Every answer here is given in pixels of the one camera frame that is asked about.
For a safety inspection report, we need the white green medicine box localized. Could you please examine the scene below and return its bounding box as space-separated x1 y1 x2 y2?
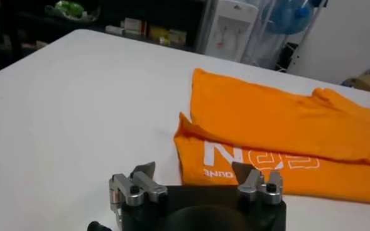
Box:
168 30 187 45

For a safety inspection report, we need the yellow green medicine box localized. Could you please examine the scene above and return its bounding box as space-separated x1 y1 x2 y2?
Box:
148 26 170 41

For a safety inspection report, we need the bowl of green fruit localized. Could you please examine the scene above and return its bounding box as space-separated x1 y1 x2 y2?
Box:
45 0 101 23

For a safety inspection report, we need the orange t-shirt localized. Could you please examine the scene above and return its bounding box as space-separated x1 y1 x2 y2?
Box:
173 68 370 207

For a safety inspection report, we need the black shelving unit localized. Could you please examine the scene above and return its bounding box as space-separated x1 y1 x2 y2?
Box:
0 0 210 79

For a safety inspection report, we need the white metal jug rack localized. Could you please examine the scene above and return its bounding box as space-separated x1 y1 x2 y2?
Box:
241 0 329 73

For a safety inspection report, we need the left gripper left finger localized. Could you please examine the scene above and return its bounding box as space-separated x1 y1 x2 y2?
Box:
108 161 168 222

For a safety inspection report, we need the white water dispenser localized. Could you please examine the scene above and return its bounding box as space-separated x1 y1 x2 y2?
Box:
203 0 259 63

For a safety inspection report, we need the white red medicine box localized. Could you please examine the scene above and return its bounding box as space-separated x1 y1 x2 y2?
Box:
123 17 148 37

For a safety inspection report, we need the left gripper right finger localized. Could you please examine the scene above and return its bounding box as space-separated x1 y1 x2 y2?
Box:
231 161 285 207

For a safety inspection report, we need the flat white medicine box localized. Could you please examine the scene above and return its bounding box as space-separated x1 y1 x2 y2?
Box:
105 24 126 36

